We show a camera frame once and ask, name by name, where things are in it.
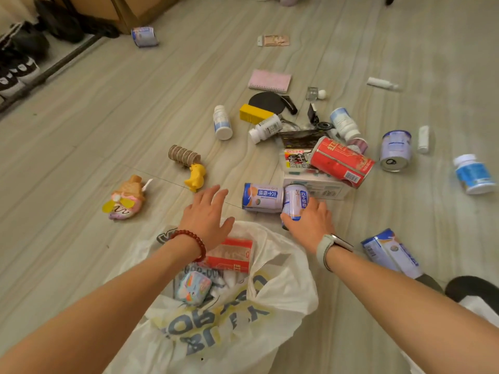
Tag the person's left hand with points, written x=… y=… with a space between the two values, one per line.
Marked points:
x=204 y=223

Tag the person's right hand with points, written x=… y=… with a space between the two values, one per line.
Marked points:
x=310 y=229

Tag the person's left middle finger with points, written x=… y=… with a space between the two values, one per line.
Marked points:
x=210 y=195

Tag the person's left little finger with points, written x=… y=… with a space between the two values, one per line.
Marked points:
x=187 y=210

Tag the person's right thumb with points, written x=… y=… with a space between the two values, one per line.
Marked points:
x=290 y=222

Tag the person's left thumb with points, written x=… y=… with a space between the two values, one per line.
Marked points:
x=229 y=226

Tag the blue white drink can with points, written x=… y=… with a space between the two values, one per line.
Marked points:
x=295 y=200
x=262 y=197
x=144 y=36

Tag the person's left forearm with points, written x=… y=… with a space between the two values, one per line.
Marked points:
x=97 y=311

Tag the person's right forearm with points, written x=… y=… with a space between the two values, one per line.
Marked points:
x=409 y=311

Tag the yellow duck toy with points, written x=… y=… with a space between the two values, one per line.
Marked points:
x=196 y=177

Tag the red drink carton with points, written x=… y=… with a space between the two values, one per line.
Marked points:
x=230 y=255

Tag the pale band smartwatch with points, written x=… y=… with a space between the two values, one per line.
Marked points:
x=325 y=247

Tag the brown hair roller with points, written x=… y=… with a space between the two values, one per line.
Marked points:
x=184 y=155

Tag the white cardboard box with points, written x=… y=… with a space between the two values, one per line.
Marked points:
x=323 y=186

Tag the pink brown plush toy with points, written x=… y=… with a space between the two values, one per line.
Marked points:
x=126 y=198

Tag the black red printed carton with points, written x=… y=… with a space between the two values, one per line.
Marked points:
x=297 y=159

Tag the small colourful cartoon packet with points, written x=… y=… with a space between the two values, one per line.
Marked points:
x=193 y=288

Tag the white bottle blue label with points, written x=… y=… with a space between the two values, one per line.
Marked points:
x=222 y=122

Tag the large red drink can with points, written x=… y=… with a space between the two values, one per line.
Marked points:
x=341 y=161

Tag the black foil packet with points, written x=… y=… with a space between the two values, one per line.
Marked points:
x=300 y=139

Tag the yellow box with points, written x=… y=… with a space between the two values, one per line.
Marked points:
x=253 y=113

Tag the white printed plastic bag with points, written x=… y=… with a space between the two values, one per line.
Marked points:
x=249 y=319

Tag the small pink tape roll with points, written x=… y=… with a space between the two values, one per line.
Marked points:
x=358 y=145

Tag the blue white drink carton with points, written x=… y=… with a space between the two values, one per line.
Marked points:
x=392 y=253

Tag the black round disc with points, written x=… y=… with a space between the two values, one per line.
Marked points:
x=267 y=101

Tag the small black clip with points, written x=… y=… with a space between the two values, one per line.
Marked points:
x=312 y=113

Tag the large white pill bottle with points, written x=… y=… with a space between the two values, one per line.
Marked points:
x=345 y=123

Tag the purple white drink can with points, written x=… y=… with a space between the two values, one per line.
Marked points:
x=396 y=149

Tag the pink spiral notebook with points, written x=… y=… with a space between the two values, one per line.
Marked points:
x=269 y=80

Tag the clear plastic cube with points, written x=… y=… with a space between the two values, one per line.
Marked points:
x=312 y=93

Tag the small white ball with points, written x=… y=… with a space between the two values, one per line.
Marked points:
x=322 y=94

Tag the small white bottle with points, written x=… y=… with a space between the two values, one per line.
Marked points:
x=423 y=139

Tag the white tube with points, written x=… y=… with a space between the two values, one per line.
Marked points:
x=381 y=83

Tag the small paper card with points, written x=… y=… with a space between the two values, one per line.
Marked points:
x=275 y=40

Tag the blue bottle white cap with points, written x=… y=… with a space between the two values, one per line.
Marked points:
x=473 y=175

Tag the wooden cabinet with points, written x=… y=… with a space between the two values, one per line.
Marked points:
x=128 y=7

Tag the black white sneaker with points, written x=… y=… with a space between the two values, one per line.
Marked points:
x=17 y=72

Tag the black shoe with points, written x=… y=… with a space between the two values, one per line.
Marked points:
x=27 y=40

